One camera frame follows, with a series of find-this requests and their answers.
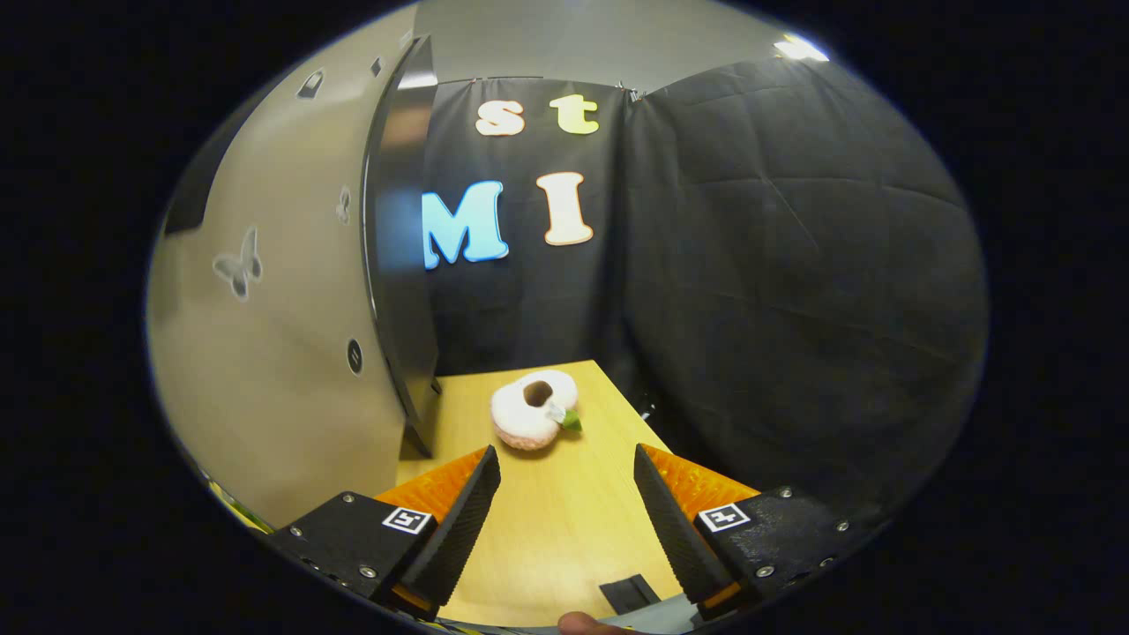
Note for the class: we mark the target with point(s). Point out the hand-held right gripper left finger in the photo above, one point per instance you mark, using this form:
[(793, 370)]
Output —
[(463, 538)]

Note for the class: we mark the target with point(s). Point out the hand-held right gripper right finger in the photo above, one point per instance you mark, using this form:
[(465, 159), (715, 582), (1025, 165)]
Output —
[(670, 538)]

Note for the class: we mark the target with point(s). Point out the grey cabinet door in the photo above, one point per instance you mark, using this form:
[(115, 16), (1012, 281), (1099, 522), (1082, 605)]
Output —
[(291, 370)]

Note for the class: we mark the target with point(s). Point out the black backdrop cloth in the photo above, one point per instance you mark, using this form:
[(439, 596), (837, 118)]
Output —
[(794, 265)]

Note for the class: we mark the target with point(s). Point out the ceiling light panel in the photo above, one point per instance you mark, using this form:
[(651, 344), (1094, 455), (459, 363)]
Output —
[(798, 48)]

